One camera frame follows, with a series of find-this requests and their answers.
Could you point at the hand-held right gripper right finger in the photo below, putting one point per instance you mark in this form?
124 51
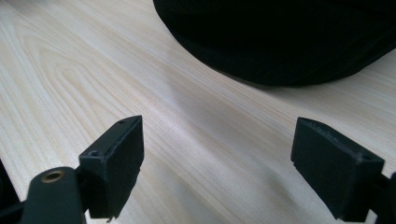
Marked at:
333 169

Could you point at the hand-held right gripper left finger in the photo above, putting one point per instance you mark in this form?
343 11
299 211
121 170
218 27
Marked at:
116 168

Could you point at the black cloth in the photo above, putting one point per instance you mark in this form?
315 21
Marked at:
280 37

